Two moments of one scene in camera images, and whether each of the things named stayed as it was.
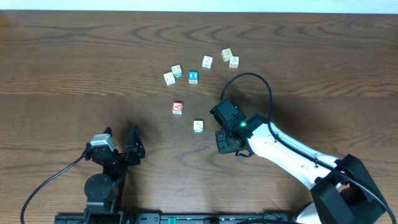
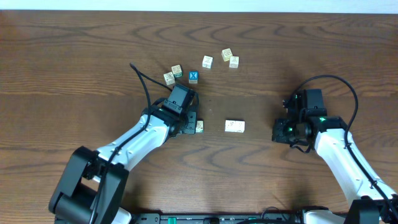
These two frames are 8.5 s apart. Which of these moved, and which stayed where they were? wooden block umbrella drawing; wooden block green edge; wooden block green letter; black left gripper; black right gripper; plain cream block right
Moved: black left gripper; black right gripper
Stayed: plain cream block right; wooden block umbrella drawing; wooden block green edge; wooden block green letter
